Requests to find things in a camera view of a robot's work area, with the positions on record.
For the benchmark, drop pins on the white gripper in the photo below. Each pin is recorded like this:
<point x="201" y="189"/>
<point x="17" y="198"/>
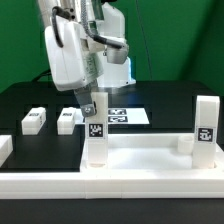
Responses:
<point x="73" y="66"/>

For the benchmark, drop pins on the white desk top tray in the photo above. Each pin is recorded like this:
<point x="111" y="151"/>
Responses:
<point x="142" y="152"/>

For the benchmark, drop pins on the fiducial marker sheet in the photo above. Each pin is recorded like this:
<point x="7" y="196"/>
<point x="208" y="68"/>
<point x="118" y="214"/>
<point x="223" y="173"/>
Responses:
<point x="127" y="116"/>

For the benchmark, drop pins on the white left fence piece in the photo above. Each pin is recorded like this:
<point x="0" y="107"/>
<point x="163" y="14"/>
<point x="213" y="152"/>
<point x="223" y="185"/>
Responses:
<point x="6" y="147"/>

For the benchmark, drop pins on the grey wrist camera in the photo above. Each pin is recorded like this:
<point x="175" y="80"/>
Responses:
<point x="117" y="54"/>

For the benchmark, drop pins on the white front fence rail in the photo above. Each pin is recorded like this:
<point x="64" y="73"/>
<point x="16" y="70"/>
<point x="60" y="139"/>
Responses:
<point x="119" y="185"/>

